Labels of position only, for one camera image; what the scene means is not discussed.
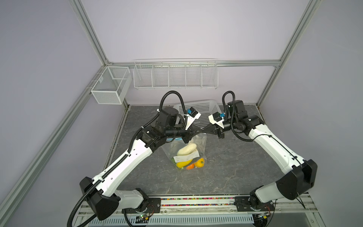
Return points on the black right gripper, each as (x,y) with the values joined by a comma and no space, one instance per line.
(213,129)

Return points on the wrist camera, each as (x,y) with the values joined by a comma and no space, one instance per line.
(229,113)
(170,117)

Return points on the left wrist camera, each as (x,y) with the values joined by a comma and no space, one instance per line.
(170,117)

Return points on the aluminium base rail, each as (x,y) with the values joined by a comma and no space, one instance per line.
(223,204)

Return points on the clear zip top bag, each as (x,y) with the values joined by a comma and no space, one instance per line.
(186,156)

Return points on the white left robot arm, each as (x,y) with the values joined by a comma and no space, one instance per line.
(101,192)

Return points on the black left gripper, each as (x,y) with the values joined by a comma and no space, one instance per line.
(189,133)

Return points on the yellow lemon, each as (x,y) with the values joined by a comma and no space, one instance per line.
(200,163)

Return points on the long white wire shelf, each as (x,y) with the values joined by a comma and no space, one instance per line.
(184,73)

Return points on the small white mesh basket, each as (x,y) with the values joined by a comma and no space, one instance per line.
(112,85)

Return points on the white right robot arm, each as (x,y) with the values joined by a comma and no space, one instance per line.
(299,173)

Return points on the white perforated plastic basket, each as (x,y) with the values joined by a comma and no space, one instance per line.
(205,108)

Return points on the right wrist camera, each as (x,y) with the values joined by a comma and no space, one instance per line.
(229,113)

